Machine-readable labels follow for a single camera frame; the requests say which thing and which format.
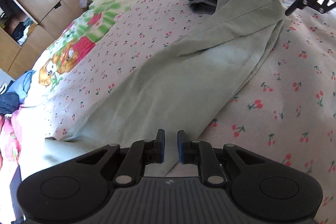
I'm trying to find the light green pants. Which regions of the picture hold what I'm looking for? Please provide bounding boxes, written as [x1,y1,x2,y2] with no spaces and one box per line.
[21,0,284,178]

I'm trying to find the cherry print bed sheet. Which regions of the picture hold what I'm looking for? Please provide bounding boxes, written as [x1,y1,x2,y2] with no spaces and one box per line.
[1,0,335,223]

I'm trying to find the pink quilt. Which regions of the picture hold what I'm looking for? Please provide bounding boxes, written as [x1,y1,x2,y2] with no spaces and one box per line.
[1,108,21,167]

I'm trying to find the blue clothes pile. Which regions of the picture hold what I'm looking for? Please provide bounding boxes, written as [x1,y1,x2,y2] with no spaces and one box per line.
[1,70,35,115]

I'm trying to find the wooden wardrobe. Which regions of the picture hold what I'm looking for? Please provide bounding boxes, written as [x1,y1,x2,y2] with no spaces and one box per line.
[0,0,111,80]

